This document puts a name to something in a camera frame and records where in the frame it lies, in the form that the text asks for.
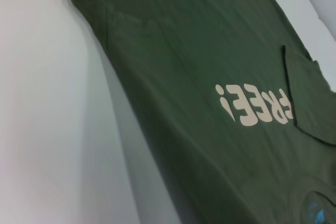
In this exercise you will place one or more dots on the dark green FREE t-shirt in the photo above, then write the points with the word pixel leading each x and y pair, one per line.
pixel 197 90

